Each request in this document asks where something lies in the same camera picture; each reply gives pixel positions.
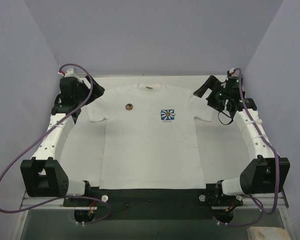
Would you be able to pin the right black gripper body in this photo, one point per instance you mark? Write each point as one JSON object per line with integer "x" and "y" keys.
{"x": 212, "y": 91}

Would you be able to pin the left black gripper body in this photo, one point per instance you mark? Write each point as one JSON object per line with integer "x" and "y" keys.
{"x": 90, "y": 88}

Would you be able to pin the white t-shirt with flower print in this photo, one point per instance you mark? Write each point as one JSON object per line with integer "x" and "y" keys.
{"x": 154, "y": 145}

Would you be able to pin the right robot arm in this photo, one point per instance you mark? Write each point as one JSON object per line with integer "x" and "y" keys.
{"x": 267, "y": 171}

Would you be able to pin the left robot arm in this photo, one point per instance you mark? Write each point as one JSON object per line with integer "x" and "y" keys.
{"x": 43, "y": 175}

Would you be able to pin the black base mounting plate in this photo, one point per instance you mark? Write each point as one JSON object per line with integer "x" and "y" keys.
{"x": 155, "y": 204}

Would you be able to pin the beige foam block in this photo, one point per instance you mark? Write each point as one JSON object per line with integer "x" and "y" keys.
{"x": 267, "y": 233}

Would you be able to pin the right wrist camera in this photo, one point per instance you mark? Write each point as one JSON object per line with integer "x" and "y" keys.
{"x": 232, "y": 82}

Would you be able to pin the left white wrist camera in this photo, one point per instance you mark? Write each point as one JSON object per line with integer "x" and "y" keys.
{"x": 71, "y": 72}

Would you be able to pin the aluminium front rail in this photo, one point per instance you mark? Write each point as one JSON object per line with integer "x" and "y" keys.
{"x": 44, "y": 203}

